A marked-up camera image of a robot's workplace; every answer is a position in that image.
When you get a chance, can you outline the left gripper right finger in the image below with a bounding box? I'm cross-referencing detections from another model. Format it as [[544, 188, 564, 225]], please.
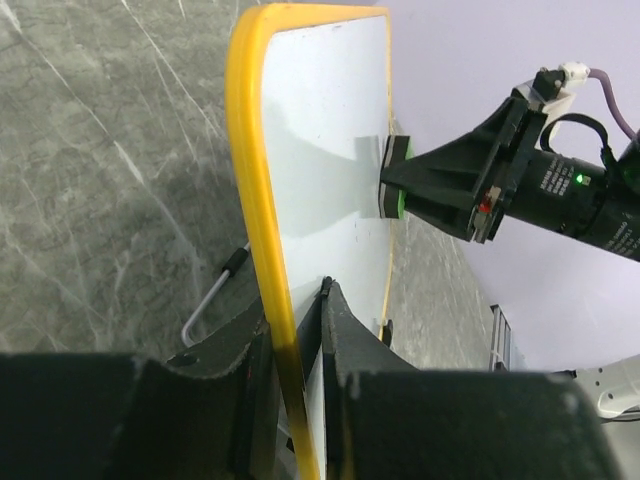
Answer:
[[302, 277, 622, 479]]

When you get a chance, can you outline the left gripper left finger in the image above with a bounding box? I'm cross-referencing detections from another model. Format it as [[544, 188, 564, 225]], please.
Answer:
[[1, 301, 280, 479]]

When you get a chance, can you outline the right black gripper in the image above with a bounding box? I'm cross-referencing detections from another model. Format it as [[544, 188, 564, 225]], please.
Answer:
[[398, 96, 547, 244]]

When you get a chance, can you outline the green whiteboard eraser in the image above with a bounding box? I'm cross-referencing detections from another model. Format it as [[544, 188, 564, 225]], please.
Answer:
[[378, 134, 412, 220]]

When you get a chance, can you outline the yellow framed whiteboard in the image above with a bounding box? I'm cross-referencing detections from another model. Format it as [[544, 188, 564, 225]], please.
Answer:
[[225, 3, 393, 479]]

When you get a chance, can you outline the side aluminium rail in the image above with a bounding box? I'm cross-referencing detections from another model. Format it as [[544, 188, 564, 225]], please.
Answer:
[[489, 304, 512, 371]]

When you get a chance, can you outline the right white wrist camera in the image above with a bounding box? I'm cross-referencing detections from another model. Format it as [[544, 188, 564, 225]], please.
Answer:
[[512, 62, 591, 117]]

